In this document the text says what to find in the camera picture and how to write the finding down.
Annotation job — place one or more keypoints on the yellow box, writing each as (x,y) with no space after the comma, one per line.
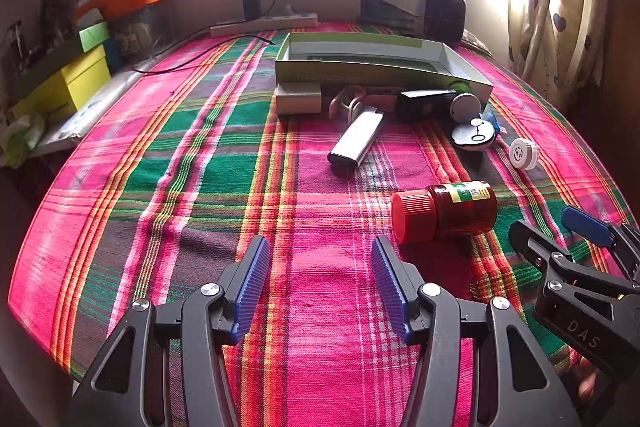
(75,84)

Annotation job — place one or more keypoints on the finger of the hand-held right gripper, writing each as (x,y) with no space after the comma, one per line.
(532,247)
(585,221)

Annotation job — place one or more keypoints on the pink plastic clip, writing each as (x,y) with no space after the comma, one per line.
(340,99)

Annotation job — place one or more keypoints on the blue transparent plastic box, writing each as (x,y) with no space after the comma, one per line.
(492,121)

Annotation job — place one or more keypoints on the black rectangular device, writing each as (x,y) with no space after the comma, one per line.
(425,104)

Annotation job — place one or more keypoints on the person's right hand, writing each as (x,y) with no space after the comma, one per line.
(586,384)

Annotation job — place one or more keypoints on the black portable heater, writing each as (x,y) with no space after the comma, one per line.
(442,17)

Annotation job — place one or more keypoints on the pink green plaid blanket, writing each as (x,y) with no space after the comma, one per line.
(200,167)

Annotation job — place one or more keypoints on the printed pillow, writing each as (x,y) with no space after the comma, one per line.
(475,42)

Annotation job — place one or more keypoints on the silver rectangular device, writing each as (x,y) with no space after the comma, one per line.
(356,138)

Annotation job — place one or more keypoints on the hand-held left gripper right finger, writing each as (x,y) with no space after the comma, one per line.
(390,287)

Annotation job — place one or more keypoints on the white power bank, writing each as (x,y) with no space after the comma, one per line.
(298,101)

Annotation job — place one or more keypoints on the green white plastic bag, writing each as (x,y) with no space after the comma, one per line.
(22,137)

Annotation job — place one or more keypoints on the green white cardboard box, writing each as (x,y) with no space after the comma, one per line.
(350,74)

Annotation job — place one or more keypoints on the clear glass tank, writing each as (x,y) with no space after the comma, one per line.
(140,29)

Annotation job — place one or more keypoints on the white flat package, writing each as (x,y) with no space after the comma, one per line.
(95,107)

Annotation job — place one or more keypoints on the red capped bottle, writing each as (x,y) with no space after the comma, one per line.
(445,212)

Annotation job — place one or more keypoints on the green white roller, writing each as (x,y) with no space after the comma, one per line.
(465,106)

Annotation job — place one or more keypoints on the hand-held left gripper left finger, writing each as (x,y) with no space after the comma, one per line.
(250,287)

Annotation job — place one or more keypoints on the black charger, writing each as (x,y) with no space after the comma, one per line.
(252,7)

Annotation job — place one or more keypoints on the white power strip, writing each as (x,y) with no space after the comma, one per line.
(265,24)

